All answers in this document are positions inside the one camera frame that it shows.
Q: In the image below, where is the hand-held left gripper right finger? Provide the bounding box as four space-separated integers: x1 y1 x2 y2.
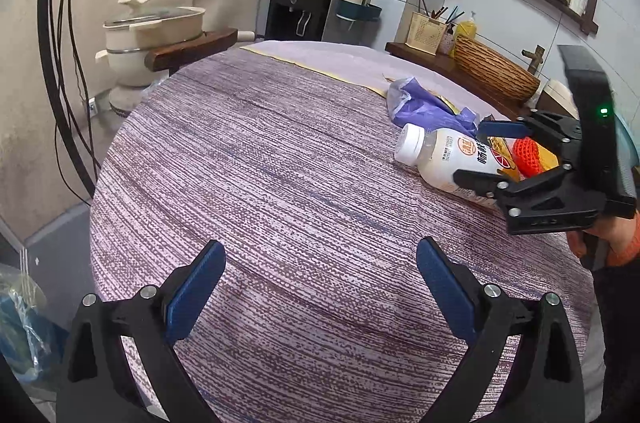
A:
415 235 586 423

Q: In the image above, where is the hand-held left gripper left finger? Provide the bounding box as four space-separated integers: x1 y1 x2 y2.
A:
55 239 228 423

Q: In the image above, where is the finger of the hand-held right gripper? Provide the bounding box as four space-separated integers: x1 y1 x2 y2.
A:
452 160 576 205
475 110 584 150

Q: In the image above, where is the red foam fruit net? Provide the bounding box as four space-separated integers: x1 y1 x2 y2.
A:
511 137 547 179

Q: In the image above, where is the white drink bottle orange label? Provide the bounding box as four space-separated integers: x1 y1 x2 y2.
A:
394 123 516 209

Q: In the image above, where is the purple plastic bag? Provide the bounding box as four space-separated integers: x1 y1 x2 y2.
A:
387 77 482 140

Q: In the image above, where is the person's right hand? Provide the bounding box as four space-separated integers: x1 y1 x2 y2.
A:
566 210 640 270

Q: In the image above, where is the woven basket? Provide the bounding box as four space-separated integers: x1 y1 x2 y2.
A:
452 34 541 104

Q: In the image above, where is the brass faucet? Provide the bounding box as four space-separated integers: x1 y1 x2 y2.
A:
521 46 546 76

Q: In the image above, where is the yellow soap pump bottle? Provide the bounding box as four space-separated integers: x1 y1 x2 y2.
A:
452 10 478 56

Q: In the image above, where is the cream chopstick holder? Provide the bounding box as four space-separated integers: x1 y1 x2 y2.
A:
407 0 466 54

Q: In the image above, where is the clear blue plastic bag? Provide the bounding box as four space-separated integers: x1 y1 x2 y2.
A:
0 263 71 385

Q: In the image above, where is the blue grey roll holder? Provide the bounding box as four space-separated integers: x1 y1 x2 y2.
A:
336 0 383 23

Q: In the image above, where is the dark wooden chair back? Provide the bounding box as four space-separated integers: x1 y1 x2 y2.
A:
145 28 239 73

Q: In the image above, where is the cream cooking pot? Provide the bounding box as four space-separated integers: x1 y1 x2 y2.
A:
95 0 208 120

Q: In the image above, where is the black cable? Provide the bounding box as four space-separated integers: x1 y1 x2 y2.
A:
57 0 103 204

